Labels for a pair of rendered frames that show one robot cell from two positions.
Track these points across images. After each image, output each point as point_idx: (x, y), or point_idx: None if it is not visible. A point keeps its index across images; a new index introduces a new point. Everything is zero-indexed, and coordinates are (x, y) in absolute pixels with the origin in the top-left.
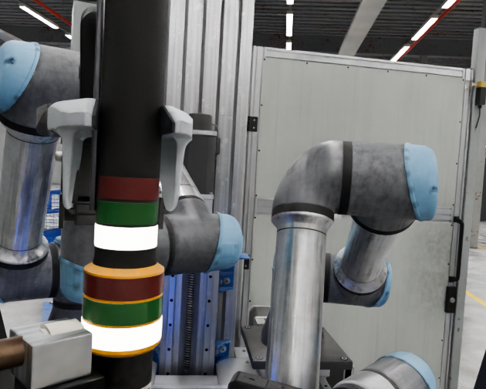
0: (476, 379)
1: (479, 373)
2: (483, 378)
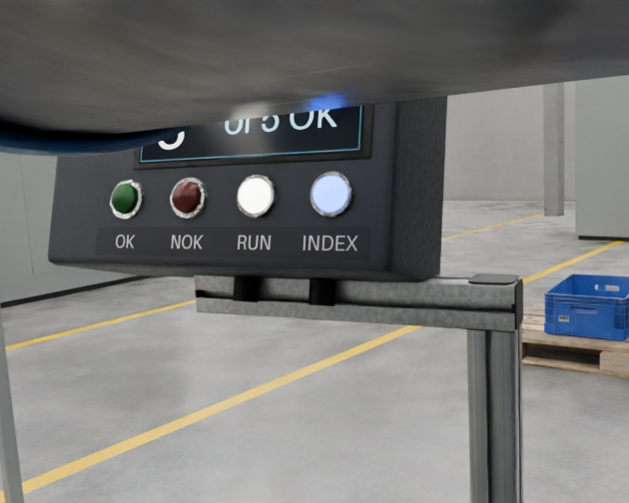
0: (390, 213)
1: (397, 185)
2: (403, 193)
